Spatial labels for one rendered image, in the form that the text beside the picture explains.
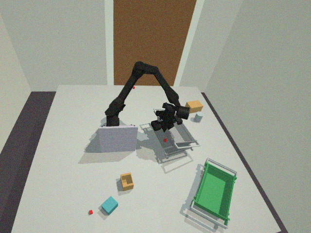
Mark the teal rectangular block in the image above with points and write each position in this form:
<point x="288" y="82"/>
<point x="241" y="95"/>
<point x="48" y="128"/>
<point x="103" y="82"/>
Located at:
<point x="109" y="205"/>

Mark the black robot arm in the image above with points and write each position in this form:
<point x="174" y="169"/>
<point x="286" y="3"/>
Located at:
<point x="138" y="70"/>

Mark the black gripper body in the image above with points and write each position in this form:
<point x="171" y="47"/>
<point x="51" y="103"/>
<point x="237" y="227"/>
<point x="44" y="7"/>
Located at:
<point x="156" y="125"/>

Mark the orange open-top box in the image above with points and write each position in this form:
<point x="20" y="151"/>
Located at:
<point x="127" y="181"/>

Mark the tan rectangular block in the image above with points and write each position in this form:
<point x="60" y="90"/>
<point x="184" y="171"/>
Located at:
<point x="195" y="106"/>

